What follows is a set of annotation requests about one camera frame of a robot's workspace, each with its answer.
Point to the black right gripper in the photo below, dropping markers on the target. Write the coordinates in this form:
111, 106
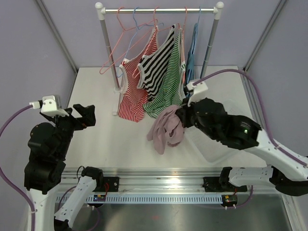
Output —
184, 112

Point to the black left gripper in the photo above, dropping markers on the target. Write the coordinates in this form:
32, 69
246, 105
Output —
87, 113

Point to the mauve pink tank top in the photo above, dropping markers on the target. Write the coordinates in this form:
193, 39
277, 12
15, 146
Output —
167, 130

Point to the red white striped tank top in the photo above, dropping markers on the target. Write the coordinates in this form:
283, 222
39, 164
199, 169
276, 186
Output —
133, 98

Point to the pink wire hanger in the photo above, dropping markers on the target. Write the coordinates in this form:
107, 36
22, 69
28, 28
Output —
101, 13
185, 16
156, 28

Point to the light blue wire hanger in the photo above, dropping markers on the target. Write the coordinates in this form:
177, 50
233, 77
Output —
137, 27

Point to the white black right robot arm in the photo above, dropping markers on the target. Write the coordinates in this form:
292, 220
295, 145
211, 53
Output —
285, 171

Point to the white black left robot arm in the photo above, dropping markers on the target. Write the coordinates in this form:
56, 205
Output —
49, 143

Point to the green white striped tank top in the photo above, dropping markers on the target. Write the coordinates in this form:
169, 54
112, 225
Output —
171, 90

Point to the blue tank top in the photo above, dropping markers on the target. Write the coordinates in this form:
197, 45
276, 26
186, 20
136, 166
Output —
184, 93

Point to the black white striped tank top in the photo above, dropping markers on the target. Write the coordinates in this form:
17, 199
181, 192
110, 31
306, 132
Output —
154, 62

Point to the white plastic basket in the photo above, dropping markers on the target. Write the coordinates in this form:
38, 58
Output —
212, 151

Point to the white silver clothes rack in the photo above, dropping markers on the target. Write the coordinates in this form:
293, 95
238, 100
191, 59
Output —
217, 10

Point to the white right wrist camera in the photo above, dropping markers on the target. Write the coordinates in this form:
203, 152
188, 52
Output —
197, 93

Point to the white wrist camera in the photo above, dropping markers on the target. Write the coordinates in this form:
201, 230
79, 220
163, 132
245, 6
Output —
50, 106
197, 93

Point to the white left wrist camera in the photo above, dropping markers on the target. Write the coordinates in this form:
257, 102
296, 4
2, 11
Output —
50, 106

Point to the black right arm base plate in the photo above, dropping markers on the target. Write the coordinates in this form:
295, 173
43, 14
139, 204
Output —
212, 184

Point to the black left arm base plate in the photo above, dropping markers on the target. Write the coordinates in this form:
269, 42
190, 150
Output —
108, 184

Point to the white slotted cable duct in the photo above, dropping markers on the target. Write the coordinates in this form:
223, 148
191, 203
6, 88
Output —
155, 199

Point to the aluminium mounting rail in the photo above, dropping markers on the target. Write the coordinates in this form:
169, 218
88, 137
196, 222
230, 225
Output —
165, 180

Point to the blue wire hanger rightmost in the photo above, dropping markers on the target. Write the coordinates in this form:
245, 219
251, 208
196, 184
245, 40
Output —
199, 15

